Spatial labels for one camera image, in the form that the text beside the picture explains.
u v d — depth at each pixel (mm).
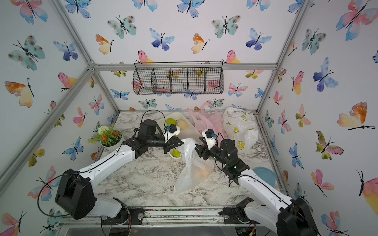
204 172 831
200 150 680
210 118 1036
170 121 1048
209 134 629
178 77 979
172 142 692
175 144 739
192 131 1007
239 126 1012
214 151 666
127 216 716
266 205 463
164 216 754
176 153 893
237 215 668
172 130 647
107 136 834
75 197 412
